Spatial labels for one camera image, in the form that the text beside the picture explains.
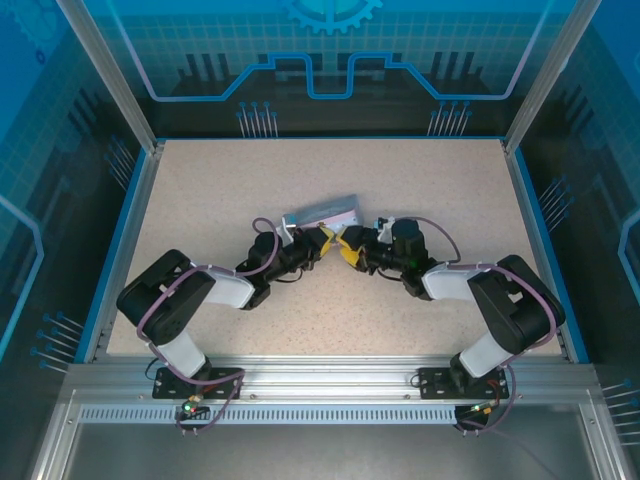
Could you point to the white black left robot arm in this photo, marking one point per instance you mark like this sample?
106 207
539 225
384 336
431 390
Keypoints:
230 290

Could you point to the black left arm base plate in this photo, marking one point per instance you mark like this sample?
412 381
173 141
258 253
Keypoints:
225 380

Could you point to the aluminium mounting rail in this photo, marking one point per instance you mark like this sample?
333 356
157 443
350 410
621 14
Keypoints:
325 372

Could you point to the aluminium bottom tray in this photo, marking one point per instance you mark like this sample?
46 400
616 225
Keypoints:
320 450

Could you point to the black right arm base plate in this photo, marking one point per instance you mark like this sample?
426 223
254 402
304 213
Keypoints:
432 382

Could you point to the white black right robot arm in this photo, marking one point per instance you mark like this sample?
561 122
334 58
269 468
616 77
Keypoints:
445 285

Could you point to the small connector with LED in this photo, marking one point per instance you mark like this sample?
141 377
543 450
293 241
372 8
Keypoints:
484 408
192 406

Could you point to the aluminium frame post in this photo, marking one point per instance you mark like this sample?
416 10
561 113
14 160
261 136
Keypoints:
545 75
110 75

